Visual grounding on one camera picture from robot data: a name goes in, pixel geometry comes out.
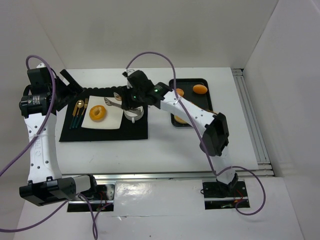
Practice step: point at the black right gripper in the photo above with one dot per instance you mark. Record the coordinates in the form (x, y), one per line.
(128, 100)

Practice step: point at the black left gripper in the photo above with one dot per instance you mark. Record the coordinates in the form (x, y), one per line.
(65, 90)

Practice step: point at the steel serving tongs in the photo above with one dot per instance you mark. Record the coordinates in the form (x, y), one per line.
(108, 102)

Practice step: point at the dark orange ring doughnut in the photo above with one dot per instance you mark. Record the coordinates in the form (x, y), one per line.
(97, 113)

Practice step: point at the small round bun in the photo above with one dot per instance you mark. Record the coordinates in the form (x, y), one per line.
(180, 92)

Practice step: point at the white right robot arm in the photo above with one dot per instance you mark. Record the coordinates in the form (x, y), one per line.
(211, 128)

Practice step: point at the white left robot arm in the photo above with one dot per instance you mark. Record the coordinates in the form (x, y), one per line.
(42, 99)

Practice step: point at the white square plate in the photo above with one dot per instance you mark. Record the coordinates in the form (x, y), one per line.
(112, 120)

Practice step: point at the orange round bun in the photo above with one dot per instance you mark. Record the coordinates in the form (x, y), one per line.
(200, 89)

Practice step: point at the black baking tray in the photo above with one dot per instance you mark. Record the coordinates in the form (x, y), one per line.
(201, 100)

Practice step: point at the gold spoon teal handle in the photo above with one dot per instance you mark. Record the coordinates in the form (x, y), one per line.
(80, 103)

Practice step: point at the gold fork teal handle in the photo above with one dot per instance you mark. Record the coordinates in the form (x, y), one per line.
(80, 118)

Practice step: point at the white two-handled soup bowl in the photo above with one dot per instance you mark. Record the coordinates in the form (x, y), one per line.
(134, 115)

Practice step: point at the gold knife teal handle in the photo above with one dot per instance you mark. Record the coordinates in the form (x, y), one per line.
(73, 113)

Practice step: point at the pale orange ring doughnut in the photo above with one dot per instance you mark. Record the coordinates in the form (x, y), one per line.
(179, 120)

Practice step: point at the aluminium table edge rail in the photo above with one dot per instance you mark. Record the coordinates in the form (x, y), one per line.
(155, 176)

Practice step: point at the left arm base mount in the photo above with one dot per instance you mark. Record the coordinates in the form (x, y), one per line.
(102, 200)

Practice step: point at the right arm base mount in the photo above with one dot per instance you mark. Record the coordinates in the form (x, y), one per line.
(215, 199)

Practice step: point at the aluminium side rail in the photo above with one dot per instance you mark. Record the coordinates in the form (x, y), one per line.
(265, 168)

